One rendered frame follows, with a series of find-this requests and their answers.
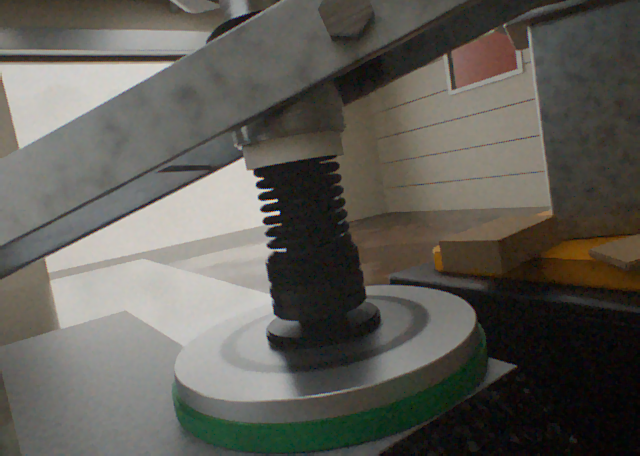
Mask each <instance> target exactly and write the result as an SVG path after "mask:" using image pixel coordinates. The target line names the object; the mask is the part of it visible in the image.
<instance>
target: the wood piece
mask: <svg viewBox="0 0 640 456"><path fill-rule="evenodd" d="M558 244H560V238H559V231H558V223H557V216H556V215H540V216H519V217H500V218H498V219H495V220H492V221H490V222H487V223H484V224H482V225H479V226H476V227H474V228H471V229H468V230H466V231H463V232H460V233H458V234H455V235H452V236H450V237H447V238H444V239H442V240H439V246H440V253H441V259H442V266H443V271H456V272H476V273H496V274H503V273H505V272H507V271H509V270H511V269H513V268H514V267H516V266H518V265H520V264H522V263H524V262H526V261H528V260H529V259H531V258H533V257H535V256H537V255H539V254H541V253H543V252H544V251H546V250H548V249H550V248H552V247H554V246H556V245H558Z"/></svg>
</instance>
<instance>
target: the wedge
mask: <svg viewBox="0 0 640 456"><path fill-rule="evenodd" d="M588 255H589V256H590V257H593V258H596V259H598V260H601V261H603V262H606V263H609V264H611V265H614V266H617V267H619V268H622V269H624V270H627V271H630V270H638V269H640V233H638V234H635V235H632V236H629V237H626V238H623V239H620V240H617V241H613V242H610V243H607V244H604V245H601V246H598V247H595V248H592V249H589V251H588Z"/></svg>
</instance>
